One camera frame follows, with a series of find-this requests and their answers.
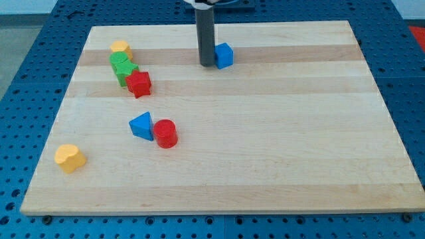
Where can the green star block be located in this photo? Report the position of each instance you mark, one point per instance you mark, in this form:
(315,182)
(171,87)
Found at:
(123,70)

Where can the light wooden board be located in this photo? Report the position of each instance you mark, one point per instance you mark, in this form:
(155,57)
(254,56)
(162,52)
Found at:
(296,125)

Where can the yellow hexagon block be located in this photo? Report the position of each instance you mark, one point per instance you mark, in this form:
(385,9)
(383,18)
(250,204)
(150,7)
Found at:
(122,46)

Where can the blue cube block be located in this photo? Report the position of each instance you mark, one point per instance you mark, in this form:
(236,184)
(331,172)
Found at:
(224,55)

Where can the green cylinder block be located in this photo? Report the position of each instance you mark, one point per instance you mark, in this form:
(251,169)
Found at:
(117,58)

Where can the blue triangular prism block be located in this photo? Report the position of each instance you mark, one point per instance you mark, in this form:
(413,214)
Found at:
(142,126)

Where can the yellow heart block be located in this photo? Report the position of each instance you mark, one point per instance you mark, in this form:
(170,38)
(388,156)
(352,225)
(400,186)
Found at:
(69,157)

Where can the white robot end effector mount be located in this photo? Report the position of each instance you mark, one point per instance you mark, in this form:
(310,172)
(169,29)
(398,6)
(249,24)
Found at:
(202,4)

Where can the red star block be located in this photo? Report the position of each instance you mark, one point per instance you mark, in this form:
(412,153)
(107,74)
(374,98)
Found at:
(139,83)

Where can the red cylinder block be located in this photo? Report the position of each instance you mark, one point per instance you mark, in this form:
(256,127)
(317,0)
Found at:
(165,133)

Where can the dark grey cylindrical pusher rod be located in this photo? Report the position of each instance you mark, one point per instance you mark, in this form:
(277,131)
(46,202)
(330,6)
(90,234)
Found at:
(205,36)

